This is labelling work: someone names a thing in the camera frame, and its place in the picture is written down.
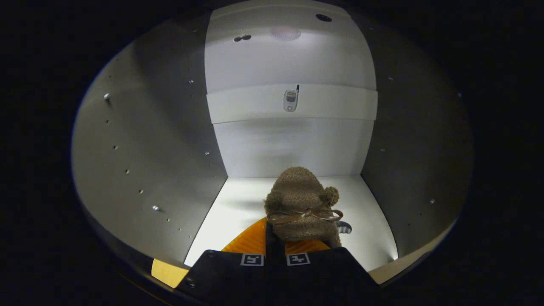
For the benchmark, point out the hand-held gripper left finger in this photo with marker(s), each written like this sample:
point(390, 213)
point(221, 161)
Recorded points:
point(229, 276)

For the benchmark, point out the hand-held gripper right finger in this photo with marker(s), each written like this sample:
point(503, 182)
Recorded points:
point(323, 276)

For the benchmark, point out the brown fuzzy shoe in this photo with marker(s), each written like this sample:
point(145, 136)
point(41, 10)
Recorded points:
point(299, 191)

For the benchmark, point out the white cabinet cross panel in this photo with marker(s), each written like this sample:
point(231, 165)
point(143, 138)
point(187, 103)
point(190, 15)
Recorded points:
point(331, 104)

